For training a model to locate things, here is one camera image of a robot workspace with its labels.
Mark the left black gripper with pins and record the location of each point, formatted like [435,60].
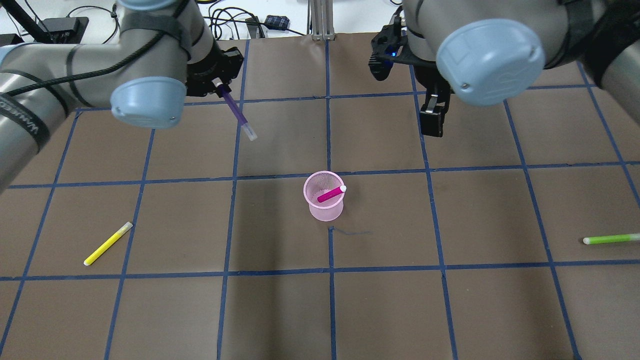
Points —
[206,70]

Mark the aluminium frame post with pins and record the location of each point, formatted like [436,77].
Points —
[321,20]

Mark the pink pen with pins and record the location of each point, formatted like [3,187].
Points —
[332,194]

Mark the black power adapter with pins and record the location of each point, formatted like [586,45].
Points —
[277,22]

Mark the pink mesh cup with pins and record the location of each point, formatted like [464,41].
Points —
[324,192]

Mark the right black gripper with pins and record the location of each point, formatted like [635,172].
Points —
[433,80]

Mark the purple pen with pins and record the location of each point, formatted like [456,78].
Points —
[223,90]

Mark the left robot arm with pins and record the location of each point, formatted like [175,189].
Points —
[165,53]

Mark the green highlighter pen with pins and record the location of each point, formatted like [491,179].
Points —
[611,239]

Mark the black monitor stand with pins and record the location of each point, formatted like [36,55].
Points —
[56,30]

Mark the yellow highlighter pen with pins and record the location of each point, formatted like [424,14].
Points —
[108,243]

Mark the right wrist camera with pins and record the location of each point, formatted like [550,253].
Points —
[390,46]

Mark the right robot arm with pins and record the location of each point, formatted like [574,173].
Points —
[488,51]

